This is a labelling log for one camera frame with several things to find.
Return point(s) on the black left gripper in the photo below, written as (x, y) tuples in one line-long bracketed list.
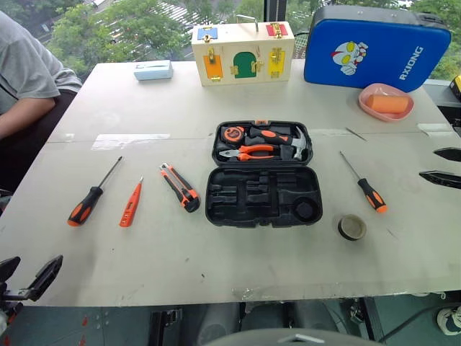
[(11, 304)]

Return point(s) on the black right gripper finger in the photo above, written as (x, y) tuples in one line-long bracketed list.
[(444, 179), (452, 154)]

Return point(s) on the small orange black screwdriver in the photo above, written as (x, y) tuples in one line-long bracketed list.
[(372, 196)]

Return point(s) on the large orange black screwdriver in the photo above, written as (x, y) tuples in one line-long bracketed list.
[(84, 207)]

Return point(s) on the black electrical tape roll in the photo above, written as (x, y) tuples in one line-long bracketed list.
[(342, 233)]

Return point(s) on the orange voltage tester pen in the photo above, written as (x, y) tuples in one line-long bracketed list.
[(130, 205)]

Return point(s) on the orange black utility knife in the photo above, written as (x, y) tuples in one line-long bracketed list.
[(180, 187)]

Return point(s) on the black tool case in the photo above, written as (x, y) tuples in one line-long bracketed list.
[(252, 216)]

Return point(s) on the person's bare forearm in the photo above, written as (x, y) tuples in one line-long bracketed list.
[(25, 113)]

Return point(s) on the wooden lock box coloured doors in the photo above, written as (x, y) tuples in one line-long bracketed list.
[(230, 45)]

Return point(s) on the yellow black device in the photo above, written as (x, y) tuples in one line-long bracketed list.
[(456, 86)]

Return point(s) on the orange sponge block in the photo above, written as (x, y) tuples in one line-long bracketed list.
[(390, 104)]

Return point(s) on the pink plastic dish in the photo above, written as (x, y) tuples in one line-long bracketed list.
[(365, 104)]

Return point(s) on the blue RXIONG cartoon case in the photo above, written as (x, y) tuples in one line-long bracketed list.
[(381, 32)]

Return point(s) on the white dark sneaker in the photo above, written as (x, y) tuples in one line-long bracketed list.
[(450, 320)]

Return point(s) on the seated person in gray shirt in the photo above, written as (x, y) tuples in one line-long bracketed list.
[(21, 61)]

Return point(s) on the orange black tape measure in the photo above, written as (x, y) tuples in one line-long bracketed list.
[(232, 134)]

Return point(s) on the light blue tissue box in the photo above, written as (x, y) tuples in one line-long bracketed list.
[(153, 70)]

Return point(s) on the black table bracket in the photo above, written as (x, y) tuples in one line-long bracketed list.
[(165, 324)]

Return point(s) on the black window frame post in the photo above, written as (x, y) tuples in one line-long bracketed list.
[(275, 9)]

